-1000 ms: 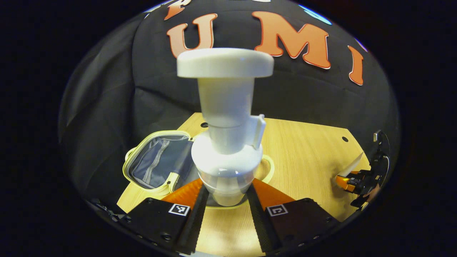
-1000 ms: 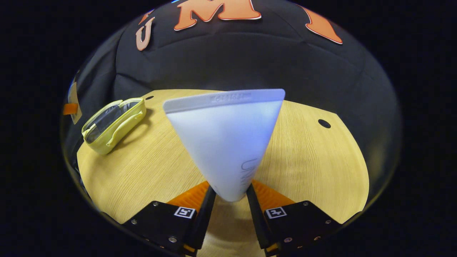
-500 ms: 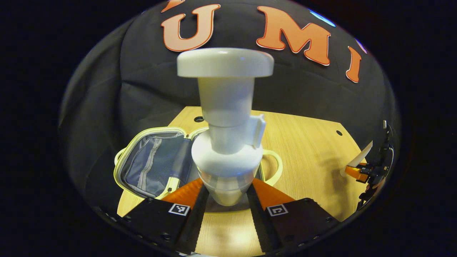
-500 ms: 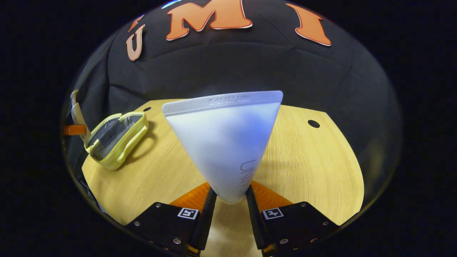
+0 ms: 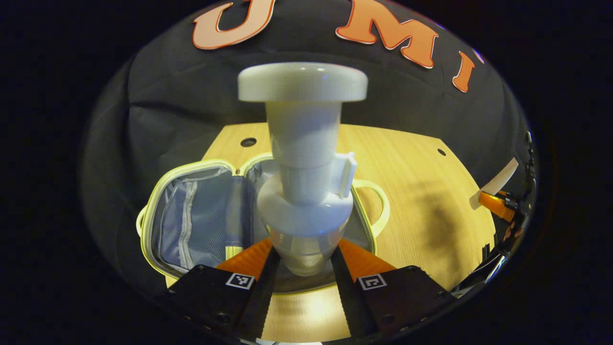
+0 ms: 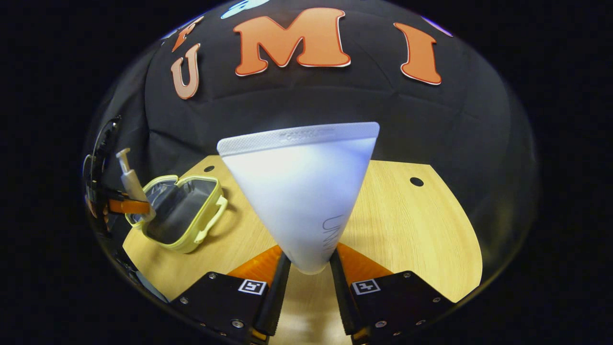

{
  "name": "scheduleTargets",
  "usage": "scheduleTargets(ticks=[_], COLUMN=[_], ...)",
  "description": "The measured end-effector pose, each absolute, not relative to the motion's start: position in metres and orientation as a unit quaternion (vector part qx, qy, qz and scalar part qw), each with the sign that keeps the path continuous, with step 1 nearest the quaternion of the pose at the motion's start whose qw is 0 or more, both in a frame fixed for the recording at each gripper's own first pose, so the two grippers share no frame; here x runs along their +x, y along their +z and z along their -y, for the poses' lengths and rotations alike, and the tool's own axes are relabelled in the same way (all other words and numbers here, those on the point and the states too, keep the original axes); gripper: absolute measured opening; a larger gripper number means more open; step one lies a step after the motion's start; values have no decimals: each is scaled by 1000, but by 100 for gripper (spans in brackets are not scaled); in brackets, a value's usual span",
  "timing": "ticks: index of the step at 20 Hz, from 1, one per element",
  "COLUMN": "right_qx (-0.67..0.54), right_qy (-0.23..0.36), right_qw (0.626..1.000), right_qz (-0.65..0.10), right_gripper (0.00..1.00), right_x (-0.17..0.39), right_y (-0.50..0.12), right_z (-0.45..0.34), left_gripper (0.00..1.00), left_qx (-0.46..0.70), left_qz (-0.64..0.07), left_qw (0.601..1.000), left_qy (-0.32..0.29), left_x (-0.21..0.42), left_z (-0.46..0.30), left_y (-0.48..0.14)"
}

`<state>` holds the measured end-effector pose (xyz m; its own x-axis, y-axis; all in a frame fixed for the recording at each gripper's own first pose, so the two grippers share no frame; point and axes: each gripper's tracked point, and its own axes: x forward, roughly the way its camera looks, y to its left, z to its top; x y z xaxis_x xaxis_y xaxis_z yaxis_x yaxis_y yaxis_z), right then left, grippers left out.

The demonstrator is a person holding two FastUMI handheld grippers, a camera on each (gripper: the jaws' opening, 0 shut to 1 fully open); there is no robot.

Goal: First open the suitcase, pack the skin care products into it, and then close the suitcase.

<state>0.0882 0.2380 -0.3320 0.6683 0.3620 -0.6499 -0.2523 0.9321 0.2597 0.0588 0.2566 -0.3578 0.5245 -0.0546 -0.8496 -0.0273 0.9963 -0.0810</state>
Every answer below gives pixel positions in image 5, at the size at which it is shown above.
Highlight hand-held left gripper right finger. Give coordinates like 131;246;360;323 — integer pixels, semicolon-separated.
330;238;455;338

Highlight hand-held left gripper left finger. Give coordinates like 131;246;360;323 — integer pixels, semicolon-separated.
163;238;281;342

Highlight pale yellow suitcase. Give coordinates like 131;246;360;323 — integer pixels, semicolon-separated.
136;152;391;294

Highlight white pump bottle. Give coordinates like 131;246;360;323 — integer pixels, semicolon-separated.
238;62;369;277

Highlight black backdrop cloth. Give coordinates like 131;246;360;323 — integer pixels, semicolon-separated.
81;0;534;288

